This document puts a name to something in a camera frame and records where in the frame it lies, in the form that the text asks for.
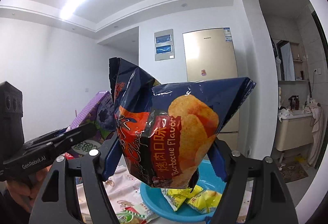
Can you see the gold refrigerator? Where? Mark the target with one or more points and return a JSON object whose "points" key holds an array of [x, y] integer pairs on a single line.
{"points": [[203, 109]]}

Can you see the pink cartoon tablecloth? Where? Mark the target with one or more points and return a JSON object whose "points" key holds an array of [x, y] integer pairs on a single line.
{"points": [[123, 191]]}

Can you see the person's left hand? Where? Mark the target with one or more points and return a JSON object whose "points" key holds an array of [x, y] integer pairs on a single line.
{"points": [[22, 194]]}

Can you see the wall mirror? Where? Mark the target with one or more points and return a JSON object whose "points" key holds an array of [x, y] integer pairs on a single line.
{"points": [[287, 69]]}

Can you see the grey electrical panel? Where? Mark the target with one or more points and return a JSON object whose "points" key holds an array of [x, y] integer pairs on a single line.
{"points": [[164, 45]]}

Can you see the beige bathroom cabinet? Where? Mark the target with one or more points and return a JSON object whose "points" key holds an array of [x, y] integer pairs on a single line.
{"points": [[293, 131]]}

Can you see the yellow snack bag in basin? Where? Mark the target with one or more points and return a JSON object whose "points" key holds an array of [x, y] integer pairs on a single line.
{"points": [[201, 200]]}

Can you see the dark blue barbecue chips bag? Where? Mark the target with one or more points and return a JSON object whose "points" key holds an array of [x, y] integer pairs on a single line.
{"points": [[149, 136]]}

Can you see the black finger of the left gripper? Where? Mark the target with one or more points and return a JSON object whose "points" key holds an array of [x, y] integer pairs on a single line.
{"points": [[69, 136]]}

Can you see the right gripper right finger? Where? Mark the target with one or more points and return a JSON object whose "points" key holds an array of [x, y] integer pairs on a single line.
{"points": [[270, 200]]}

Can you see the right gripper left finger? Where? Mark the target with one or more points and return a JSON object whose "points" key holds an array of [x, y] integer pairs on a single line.
{"points": [[57, 200]]}

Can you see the green chips bag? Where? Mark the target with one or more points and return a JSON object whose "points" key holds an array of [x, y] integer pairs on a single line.
{"points": [[136, 215]]}

